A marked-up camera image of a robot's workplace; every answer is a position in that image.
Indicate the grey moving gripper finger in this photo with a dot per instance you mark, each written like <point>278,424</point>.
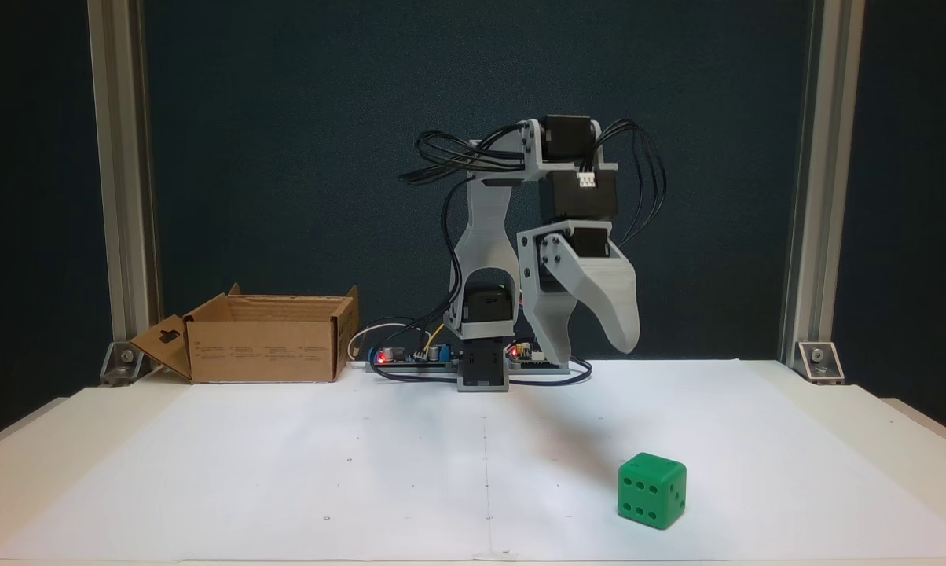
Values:
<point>610,299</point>

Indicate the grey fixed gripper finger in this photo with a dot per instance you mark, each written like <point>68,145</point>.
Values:
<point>551,322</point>

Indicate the green dice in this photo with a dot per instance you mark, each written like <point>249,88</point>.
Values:
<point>650,491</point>

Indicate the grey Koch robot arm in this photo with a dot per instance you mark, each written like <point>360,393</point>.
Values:
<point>485,236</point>

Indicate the blue board with capacitors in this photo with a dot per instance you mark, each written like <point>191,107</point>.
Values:
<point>410,358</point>

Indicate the brown cardboard box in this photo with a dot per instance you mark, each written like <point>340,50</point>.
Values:
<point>261,346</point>

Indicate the metal corner bracket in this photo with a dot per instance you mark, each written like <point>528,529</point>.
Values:
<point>123,362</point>
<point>820,362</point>

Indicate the aluminium profile post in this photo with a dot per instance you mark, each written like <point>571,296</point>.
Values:
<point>123,157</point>
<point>823,157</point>

